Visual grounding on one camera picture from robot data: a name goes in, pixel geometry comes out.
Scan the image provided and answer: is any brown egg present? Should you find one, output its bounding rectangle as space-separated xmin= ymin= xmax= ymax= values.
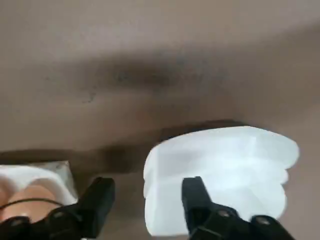
xmin=9 ymin=186 xmax=60 ymax=222

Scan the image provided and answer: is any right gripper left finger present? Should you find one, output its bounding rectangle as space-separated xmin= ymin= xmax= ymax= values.
xmin=0 ymin=176 xmax=117 ymax=240

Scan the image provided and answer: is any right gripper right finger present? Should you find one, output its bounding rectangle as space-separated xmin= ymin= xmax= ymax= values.
xmin=181 ymin=175 xmax=301 ymax=240

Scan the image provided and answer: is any white egg box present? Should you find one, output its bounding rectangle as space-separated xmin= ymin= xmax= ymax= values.
xmin=0 ymin=159 xmax=79 ymax=223

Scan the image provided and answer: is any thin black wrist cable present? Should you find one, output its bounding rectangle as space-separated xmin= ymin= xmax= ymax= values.
xmin=0 ymin=197 xmax=62 ymax=210

